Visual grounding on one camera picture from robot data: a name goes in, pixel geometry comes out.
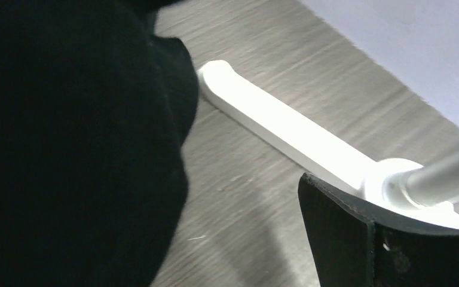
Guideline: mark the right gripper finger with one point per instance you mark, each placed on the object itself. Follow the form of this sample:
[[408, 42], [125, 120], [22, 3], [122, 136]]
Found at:
[[357, 243]]

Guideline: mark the metal clothes rack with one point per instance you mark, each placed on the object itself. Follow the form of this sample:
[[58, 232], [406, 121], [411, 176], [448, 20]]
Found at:
[[425, 193]]

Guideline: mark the black t-shirt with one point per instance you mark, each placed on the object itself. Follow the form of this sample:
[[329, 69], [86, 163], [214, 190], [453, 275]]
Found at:
[[94, 110]]

